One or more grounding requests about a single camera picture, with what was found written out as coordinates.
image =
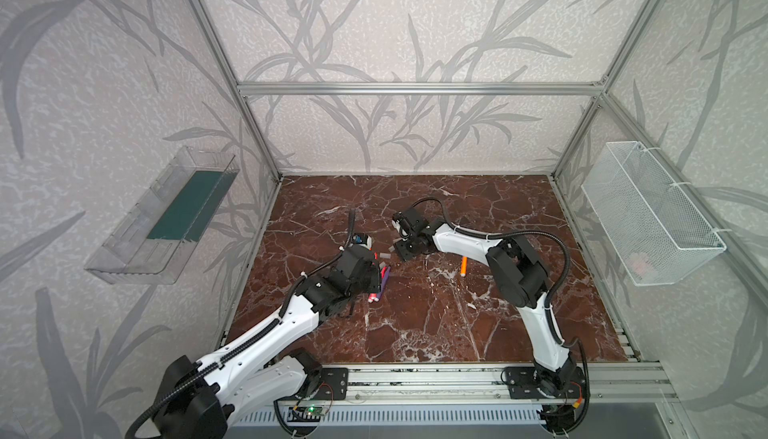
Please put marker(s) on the white wire mesh basket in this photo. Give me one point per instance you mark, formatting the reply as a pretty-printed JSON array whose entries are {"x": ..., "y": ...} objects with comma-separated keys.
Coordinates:
[{"x": 642, "y": 209}]

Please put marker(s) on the pink object in basket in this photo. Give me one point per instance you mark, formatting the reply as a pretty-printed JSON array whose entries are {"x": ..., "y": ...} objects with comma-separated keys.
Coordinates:
[{"x": 641, "y": 265}]

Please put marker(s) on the aluminium frame crossbar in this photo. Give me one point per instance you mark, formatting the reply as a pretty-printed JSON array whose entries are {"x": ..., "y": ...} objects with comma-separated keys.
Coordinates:
[{"x": 248, "y": 89}]

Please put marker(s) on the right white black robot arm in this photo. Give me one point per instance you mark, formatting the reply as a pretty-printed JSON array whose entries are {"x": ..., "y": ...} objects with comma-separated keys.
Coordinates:
[{"x": 519, "y": 274}]

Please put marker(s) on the purple marker pen lower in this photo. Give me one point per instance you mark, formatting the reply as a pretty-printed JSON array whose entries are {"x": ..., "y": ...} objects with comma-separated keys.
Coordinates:
[{"x": 384, "y": 276}]

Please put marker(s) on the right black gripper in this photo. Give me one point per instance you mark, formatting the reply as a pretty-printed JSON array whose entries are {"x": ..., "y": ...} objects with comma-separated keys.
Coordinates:
[{"x": 405, "y": 243}]

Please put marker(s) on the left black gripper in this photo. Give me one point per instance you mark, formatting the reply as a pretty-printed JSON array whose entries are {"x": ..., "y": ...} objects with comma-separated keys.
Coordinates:
[{"x": 372, "y": 271}]

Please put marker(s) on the clear plastic wall tray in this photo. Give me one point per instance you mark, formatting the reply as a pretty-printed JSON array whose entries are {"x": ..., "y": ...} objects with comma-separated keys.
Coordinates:
[{"x": 155, "y": 240}]

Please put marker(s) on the green circuit board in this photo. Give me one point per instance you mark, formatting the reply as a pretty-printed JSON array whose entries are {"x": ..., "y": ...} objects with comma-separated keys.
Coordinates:
[{"x": 311, "y": 413}]

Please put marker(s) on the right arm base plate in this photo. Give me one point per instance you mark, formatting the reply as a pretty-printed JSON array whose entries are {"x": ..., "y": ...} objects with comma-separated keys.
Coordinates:
[{"x": 522, "y": 382}]

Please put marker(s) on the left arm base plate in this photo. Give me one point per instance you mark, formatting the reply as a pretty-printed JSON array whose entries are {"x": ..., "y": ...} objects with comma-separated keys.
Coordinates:
[{"x": 327, "y": 383}]

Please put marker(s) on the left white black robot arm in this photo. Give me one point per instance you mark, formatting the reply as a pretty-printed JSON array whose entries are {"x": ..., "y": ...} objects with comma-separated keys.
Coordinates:
[{"x": 204, "y": 398}]

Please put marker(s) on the orange marker pen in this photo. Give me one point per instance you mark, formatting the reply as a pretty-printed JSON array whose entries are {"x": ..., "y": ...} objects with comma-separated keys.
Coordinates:
[{"x": 464, "y": 265}]

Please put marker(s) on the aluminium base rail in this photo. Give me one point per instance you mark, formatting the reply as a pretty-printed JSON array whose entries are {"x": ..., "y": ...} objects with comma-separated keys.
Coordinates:
[{"x": 480, "y": 383}]

